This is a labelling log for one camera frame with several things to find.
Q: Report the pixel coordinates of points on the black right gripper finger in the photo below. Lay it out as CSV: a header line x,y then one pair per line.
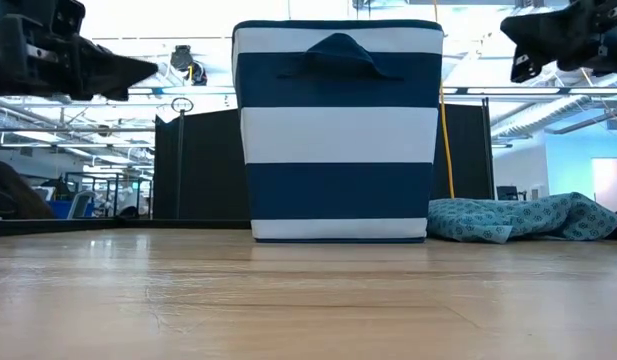
x,y
553,27
525,65

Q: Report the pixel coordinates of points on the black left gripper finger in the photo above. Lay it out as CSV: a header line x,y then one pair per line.
x,y
113,82
113,57

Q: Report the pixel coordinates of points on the blue white striped fabric bin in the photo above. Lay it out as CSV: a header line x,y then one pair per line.
x,y
338,135

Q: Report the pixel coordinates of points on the black partition screen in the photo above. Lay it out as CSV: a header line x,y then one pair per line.
x,y
203,165

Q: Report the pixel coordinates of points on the white office chair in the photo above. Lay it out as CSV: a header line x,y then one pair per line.
x,y
80,205

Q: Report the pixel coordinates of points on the black monitor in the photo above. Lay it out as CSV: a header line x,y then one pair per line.
x,y
507,193

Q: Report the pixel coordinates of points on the person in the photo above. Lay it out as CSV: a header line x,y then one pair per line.
x,y
15,192

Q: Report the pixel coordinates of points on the teal patterned cloth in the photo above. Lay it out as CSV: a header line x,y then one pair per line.
x,y
518,217

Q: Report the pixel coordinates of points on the black overhead camera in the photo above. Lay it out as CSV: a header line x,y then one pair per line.
x,y
185,60

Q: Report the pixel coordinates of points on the black aluminium table frame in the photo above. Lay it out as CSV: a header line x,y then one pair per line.
x,y
88,226

